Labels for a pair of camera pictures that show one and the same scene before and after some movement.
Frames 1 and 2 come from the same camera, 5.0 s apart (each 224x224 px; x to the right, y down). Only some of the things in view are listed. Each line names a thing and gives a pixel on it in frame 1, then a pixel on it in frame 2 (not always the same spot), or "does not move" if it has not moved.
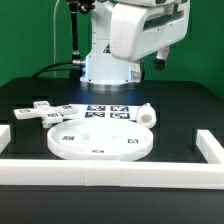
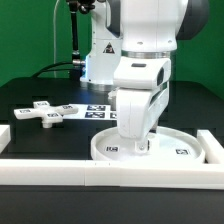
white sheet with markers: [104, 111] does not move
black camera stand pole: [78, 65] does not move
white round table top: [100, 140] to [166, 144]
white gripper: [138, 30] to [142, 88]
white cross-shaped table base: [47, 113] does not move
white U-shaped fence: [117, 174] does not move
